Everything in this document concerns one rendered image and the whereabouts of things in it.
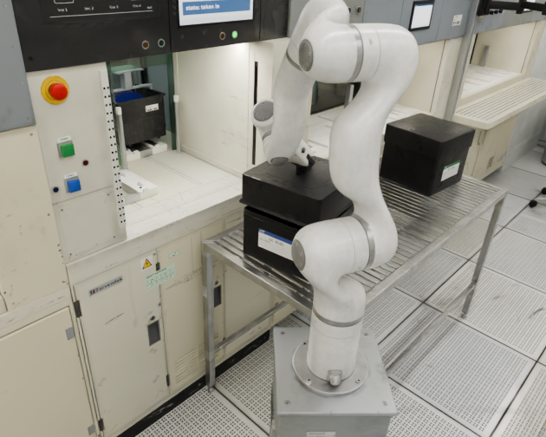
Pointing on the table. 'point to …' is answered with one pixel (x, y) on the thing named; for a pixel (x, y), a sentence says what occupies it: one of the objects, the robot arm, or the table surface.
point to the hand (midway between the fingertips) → (302, 165)
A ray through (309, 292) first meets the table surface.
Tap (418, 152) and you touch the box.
